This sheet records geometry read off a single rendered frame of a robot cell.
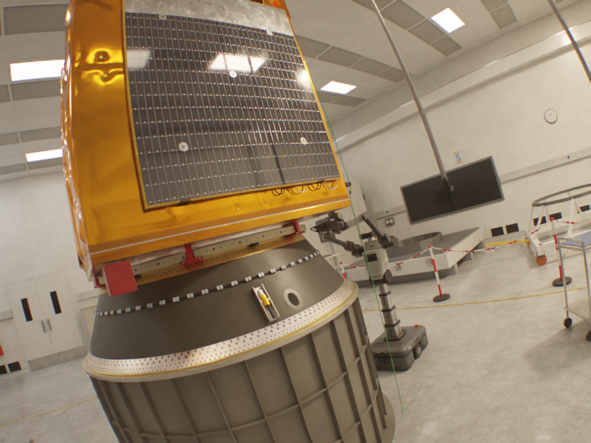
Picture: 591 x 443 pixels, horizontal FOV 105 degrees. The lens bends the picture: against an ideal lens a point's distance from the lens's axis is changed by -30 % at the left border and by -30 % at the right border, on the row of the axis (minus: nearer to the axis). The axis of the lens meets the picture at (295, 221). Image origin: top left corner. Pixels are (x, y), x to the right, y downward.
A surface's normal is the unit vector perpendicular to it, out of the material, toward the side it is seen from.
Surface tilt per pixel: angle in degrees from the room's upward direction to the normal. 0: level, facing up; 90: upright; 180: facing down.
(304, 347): 90
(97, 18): 91
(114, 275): 90
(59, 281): 90
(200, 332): 62
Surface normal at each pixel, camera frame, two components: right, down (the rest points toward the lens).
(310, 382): 0.57, -0.20
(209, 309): 0.10, -0.56
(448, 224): -0.74, 0.18
